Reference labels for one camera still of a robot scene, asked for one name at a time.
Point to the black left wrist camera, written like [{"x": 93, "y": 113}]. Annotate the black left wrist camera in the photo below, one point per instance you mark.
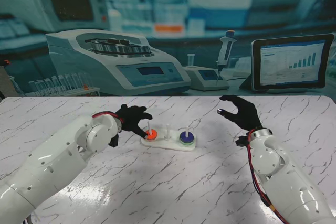
[{"x": 114, "y": 141}]

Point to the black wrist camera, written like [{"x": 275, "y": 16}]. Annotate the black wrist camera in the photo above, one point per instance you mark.
[
  {"x": 241, "y": 141},
  {"x": 114, "y": 141}
]

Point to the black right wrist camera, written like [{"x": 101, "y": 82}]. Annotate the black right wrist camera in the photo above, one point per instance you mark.
[{"x": 241, "y": 141}]

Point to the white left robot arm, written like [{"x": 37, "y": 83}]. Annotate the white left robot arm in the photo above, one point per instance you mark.
[{"x": 52, "y": 171}]

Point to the white Hanoi tower base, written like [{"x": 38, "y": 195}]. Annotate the white Hanoi tower base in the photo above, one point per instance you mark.
[{"x": 168, "y": 144}]

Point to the printed laboratory backdrop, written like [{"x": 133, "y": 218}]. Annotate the printed laboratory backdrop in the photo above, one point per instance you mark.
[{"x": 168, "y": 24}]

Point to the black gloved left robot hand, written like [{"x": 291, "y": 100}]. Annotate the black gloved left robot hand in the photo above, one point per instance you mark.
[{"x": 132, "y": 119}]

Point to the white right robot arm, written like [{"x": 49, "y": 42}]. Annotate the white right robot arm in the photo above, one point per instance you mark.
[{"x": 288, "y": 179}]

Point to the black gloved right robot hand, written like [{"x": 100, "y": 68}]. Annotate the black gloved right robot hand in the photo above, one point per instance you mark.
[{"x": 246, "y": 116}]

